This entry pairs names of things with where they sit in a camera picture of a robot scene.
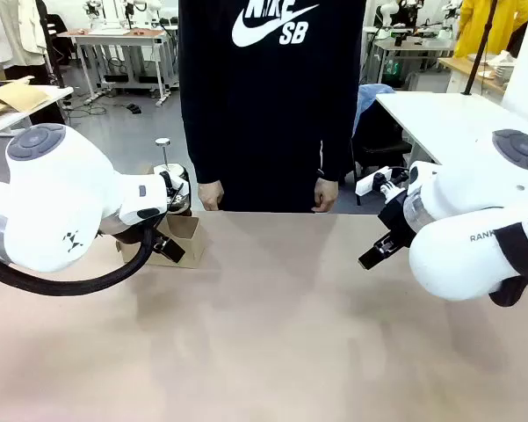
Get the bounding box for person's right forearm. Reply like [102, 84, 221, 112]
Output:
[180, 105, 224, 186]

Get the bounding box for grey background workbench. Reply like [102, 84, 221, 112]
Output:
[371, 36, 459, 85]

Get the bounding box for black chair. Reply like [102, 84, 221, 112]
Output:
[351, 101, 413, 206]

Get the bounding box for white power strip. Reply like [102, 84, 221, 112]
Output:
[355, 166, 390, 197]

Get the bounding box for black tripod pole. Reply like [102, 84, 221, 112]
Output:
[461, 0, 499, 97]

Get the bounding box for brown cardboard cup carrier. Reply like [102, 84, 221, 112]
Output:
[116, 164, 208, 270]

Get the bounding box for brown cardboard sheet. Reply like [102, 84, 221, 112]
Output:
[0, 81, 50, 122]

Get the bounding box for person in yellow coat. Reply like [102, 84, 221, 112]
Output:
[453, 0, 528, 59]

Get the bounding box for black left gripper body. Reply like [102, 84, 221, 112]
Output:
[98, 214, 168, 248]

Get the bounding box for person's left forearm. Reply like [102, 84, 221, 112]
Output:
[315, 105, 359, 183]

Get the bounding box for white side table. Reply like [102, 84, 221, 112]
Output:
[374, 91, 528, 167]

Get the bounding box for stack of white dishes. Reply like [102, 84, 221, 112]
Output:
[486, 48, 518, 85]

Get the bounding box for person in white coat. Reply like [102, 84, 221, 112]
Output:
[0, 0, 68, 127]

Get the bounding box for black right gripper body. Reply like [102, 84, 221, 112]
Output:
[376, 191, 417, 248]

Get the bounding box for black sleeved arm cable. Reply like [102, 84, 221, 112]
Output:
[0, 224, 160, 297]
[488, 222, 528, 309]

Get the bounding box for white background workbench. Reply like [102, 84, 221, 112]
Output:
[56, 26, 179, 108]

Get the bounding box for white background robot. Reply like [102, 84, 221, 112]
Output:
[82, 0, 164, 28]

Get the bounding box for black sleeved left arm cable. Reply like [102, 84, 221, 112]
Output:
[0, 224, 160, 297]

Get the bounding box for blue cloth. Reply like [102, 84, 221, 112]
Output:
[353, 83, 397, 136]

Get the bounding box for wooden background table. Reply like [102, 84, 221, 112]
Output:
[438, 55, 511, 95]

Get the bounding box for person in black hoodie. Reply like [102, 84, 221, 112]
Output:
[177, 0, 368, 214]

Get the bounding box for person's right hand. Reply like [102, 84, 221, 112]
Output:
[197, 180, 226, 213]

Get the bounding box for white table with cardboard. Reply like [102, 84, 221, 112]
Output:
[0, 76, 75, 138]

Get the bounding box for black sleeved right arm cable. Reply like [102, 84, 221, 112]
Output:
[488, 222, 528, 309]

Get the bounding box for person's left hand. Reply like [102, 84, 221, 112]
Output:
[312, 177, 341, 214]

